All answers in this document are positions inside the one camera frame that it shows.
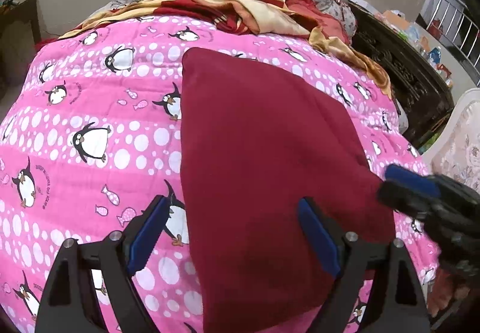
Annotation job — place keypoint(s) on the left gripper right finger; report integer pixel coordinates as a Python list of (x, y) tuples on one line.
[(395, 303)]

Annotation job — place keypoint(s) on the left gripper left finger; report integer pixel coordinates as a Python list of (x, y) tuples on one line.
[(69, 302)]

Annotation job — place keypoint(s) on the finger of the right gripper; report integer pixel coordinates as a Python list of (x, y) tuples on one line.
[(404, 200), (411, 180)]

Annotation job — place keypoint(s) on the dark red sweater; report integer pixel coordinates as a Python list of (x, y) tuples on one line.
[(255, 140)]

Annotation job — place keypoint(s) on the white floral armchair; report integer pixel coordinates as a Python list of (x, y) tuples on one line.
[(456, 152)]

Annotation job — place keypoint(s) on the dark carved wooden headboard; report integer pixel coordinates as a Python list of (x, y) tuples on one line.
[(421, 92)]

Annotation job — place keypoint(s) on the white metal railing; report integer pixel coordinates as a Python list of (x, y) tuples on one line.
[(451, 23)]

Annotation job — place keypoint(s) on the pink penguin quilt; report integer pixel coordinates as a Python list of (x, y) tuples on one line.
[(95, 134)]

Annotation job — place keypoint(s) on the red and cream blanket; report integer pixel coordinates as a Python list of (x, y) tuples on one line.
[(243, 17)]

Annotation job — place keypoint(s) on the dark wooden desk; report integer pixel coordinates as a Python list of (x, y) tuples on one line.
[(20, 33)]

